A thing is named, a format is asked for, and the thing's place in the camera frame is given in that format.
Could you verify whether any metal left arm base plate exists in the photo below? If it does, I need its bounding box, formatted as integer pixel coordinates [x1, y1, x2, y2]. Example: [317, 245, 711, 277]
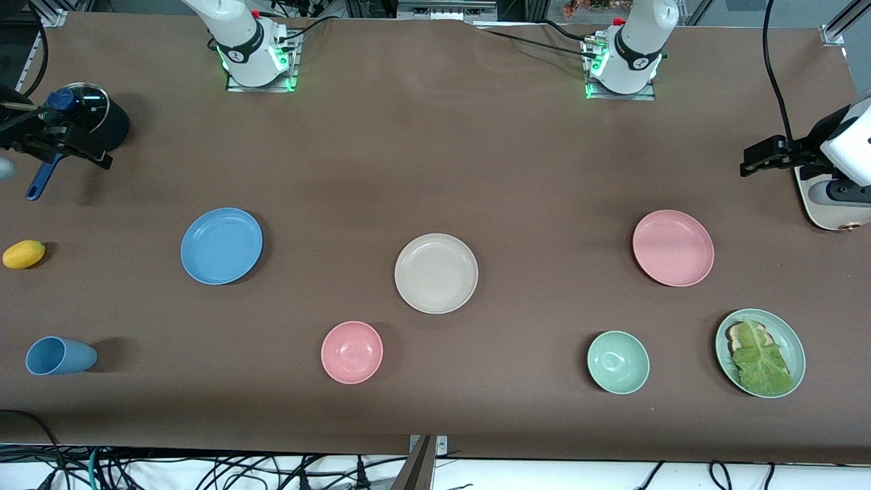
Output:
[582, 34, 658, 101]

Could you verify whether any blue plastic cup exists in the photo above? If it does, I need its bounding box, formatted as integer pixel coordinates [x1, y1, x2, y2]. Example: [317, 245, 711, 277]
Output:
[25, 336, 98, 376]

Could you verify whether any glass lid blue knob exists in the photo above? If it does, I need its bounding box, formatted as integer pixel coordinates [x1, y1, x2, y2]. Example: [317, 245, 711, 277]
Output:
[42, 82, 111, 133]

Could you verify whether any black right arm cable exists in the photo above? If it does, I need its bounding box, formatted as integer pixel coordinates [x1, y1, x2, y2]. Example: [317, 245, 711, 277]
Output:
[19, 0, 50, 97]

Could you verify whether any aluminium frame corner bracket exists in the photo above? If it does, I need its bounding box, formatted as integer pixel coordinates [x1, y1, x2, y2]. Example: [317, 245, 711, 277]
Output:
[29, 0, 70, 28]
[820, 0, 871, 47]

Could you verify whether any metal table edge bracket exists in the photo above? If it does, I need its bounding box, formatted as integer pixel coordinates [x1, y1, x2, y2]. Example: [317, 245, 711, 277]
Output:
[391, 434, 450, 490]

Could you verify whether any small pink bowl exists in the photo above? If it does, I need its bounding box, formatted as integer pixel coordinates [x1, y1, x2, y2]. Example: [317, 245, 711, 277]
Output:
[321, 321, 384, 385]

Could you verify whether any black floor cable loop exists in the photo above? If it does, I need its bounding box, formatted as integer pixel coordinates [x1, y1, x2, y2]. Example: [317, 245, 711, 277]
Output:
[0, 408, 72, 490]

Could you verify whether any black base power cable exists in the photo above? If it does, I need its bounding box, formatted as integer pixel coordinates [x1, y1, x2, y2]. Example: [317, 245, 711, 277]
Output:
[476, 26, 603, 62]
[534, 18, 596, 43]
[276, 15, 332, 43]

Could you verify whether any pink plate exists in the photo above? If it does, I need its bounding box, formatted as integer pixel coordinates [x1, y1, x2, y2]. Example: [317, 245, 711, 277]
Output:
[632, 209, 715, 288]

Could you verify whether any yellow toy fruit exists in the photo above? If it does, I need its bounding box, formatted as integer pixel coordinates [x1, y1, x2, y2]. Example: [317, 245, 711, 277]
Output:
[2, 240, 46, 270]

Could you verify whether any black pot blue handle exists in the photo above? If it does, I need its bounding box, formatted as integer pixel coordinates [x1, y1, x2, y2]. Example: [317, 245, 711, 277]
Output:
[25, 82, 131, 202]

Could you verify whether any beige plate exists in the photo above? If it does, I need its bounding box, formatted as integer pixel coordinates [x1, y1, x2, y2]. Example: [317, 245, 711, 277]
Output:
[394, 233, 479, 315]

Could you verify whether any small green bowl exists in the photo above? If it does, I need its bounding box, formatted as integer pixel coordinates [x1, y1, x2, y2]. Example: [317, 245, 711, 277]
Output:
[587, 330, 651, 395]

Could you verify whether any blue plate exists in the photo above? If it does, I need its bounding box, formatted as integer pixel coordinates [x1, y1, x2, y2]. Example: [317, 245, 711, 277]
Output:
[180, 207, 264, 285]

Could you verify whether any beige toaster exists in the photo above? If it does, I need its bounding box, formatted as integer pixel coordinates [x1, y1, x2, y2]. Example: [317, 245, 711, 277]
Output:
[795, 167, 871, 232]

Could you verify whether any green plate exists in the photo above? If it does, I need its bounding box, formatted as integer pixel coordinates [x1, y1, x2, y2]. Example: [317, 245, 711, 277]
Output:
[714, 308, 807, 399]

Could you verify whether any toasted bread slice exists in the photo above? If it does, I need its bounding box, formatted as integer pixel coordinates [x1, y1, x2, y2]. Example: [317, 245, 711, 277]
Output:
[725, 321, 776, 358]

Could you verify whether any green lettuce leaf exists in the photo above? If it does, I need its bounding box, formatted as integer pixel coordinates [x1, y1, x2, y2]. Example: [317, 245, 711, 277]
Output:
[732, 318, 795, 397]

